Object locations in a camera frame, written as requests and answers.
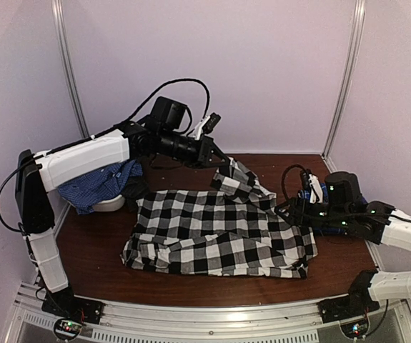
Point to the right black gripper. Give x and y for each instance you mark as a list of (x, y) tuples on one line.
[(302, 220)]

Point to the folded blue plaid shirt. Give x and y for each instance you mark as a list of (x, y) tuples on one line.
[(353, 208)]

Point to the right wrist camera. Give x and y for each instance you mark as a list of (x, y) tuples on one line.
[(339, 187)]

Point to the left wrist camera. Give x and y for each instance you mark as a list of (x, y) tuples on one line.
[(168, 115)]

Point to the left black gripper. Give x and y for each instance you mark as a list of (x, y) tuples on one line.
[(201, 155)]

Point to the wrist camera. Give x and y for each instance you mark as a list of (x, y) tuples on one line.
[(168, 115), (339, 187)]

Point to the circuit board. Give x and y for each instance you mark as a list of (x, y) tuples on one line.
[(354, 330), (67, 329)]

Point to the right aluminium frame post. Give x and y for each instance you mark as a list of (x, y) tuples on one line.
[(357, 28)]

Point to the crumpled blue dotted shirt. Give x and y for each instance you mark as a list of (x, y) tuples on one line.
[(102, 184)]

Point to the black pinstripe shirt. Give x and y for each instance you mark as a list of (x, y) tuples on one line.
[(135, 188)]

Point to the front aluminium rail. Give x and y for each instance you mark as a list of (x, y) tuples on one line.
[(290, 322)]

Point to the left circuit board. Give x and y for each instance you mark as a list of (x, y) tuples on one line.
[(67, 329)]

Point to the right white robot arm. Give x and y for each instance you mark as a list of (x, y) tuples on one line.
[(375, 222)]

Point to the left aluminium frame post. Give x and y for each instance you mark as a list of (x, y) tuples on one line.
[(60, 26)]

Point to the right circuit board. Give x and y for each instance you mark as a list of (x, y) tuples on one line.
[(354, 330)]

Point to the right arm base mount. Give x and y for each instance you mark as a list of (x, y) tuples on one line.
[(346, 307)]

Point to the black white checkered shirt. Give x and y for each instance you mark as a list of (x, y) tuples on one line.
[(231, 230)]

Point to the aluminium frame post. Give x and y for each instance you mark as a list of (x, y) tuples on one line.
[(60, 26), (357, 28)]

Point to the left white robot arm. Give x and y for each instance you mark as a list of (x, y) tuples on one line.
[(40, 173)]

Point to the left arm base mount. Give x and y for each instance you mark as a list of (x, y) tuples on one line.
[(65, 304)]

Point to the white tray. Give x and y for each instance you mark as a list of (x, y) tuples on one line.
[(110, 205)]

